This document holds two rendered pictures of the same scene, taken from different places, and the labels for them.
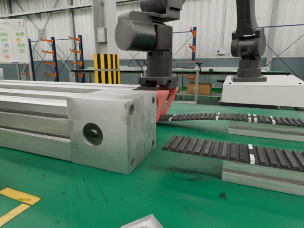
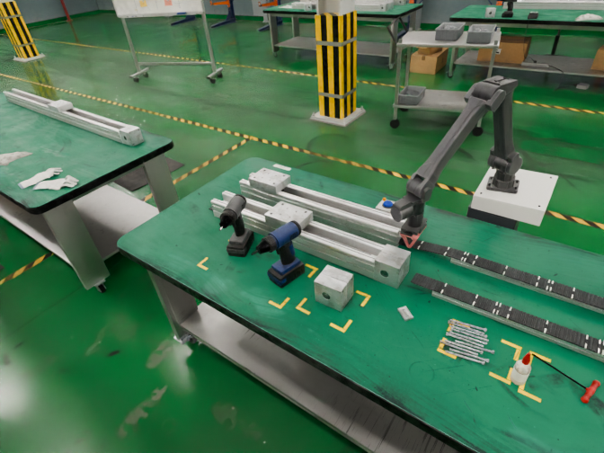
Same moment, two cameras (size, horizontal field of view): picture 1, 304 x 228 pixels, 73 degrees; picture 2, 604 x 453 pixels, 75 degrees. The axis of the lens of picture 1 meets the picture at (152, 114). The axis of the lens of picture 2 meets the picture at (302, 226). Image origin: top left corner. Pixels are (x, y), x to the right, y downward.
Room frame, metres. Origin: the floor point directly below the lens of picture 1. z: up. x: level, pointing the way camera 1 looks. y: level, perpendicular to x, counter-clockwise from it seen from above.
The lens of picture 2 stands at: (-0.74, 0.07, 1.79)
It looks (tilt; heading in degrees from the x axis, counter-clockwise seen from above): 37 degrees down; 16
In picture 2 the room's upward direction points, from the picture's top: 5 degrees counter-clockwise
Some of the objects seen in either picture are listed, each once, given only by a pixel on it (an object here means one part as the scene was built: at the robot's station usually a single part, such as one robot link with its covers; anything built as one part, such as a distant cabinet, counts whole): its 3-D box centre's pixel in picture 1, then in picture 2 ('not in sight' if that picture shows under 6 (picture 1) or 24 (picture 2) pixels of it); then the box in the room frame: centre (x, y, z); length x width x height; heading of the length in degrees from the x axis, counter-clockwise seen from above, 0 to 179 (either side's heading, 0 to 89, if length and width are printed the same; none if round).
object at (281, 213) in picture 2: not in sight; (288, 219); (0.46, 0.47, 0.87); 0.16 x 0.11 x 0.07; 68
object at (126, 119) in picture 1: (121, 123); (393, 263); (0.31, 0.05, 0.83); 0.12 x 0.09 x 0.10; 158
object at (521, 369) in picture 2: not in sight; (522, 367); (-0.05, -0.30, 0.84); 0.04 x 0.04 x 0.12
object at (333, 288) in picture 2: not in sight; (335, 285); (0.17, 0.23, 0.83); 0.11 x 0.10 x 0.10; 160
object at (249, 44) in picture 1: (249, 49); (505, 164); (0.81, -0.36, 0.97); 0.09 x 0.05 x 0.10; 134
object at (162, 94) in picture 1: (156, 100); (411, 235); (0.46, -0.01, 0.84); 0.07 x 0.07 x 0.09; 68
